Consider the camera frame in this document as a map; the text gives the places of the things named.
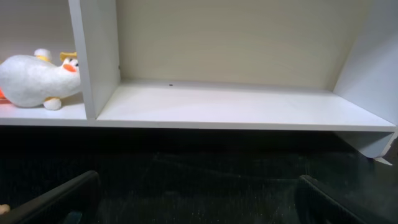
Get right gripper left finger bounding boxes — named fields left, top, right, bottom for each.
left=0, top=170, right=101, bottom=224

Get white shelf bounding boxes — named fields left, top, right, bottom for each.
left=0, top=0, right=398, bottom=166

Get white plush duck yellow hat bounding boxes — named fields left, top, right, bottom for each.
left=0, top=48, right=82, bottom=111

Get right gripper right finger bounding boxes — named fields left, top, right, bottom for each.
left=294, top=174, right=398, bottom=224

